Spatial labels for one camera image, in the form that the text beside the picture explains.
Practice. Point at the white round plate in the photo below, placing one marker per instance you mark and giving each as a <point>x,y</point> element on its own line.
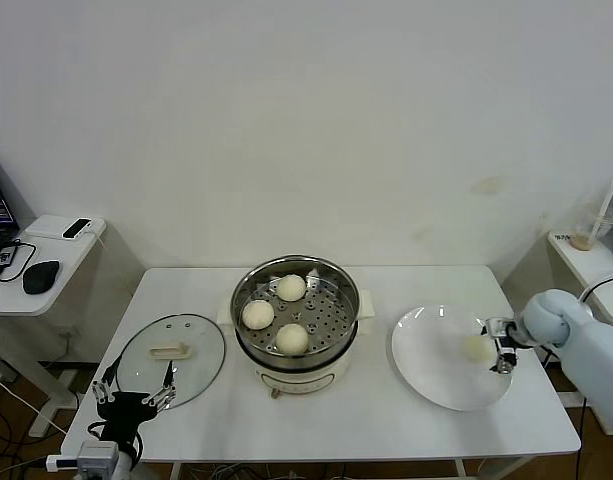
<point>426,360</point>

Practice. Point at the perforated steel steamer basket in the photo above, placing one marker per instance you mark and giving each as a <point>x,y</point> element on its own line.
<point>326,310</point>

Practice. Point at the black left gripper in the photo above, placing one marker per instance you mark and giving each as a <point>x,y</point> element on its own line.
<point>123,410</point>

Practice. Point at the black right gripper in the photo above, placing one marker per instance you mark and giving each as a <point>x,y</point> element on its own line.
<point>501,331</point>

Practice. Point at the white rectangular table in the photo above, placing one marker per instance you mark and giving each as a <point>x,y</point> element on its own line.
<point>336,430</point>

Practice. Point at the clear plastic drink cup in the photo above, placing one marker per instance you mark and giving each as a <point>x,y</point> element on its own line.
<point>596,227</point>

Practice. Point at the white side table with laptop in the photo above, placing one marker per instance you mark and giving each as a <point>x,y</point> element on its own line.
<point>11,300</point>

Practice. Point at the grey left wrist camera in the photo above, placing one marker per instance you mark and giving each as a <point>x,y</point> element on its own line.
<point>97,452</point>

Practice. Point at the flat white box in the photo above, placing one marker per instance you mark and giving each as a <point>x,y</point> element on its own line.
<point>46,227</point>

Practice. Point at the white wall socket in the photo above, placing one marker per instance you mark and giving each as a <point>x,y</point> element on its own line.
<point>70,331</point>

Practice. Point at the white steamed baozi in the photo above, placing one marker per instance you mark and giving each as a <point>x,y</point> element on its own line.
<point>258,315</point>
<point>292,339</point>
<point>474,348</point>
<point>291,287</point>

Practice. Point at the white side table with cup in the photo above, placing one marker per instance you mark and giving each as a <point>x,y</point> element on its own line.
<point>581,265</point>

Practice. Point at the black computer mouse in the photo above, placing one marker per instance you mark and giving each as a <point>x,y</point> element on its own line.
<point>42,277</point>

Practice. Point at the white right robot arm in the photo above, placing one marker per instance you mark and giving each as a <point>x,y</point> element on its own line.
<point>586,345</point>

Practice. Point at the cream electric cooker pot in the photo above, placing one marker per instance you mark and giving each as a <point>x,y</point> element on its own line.
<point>306,382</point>

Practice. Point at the black and white handheld device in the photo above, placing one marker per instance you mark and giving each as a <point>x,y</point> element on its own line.
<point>78,228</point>

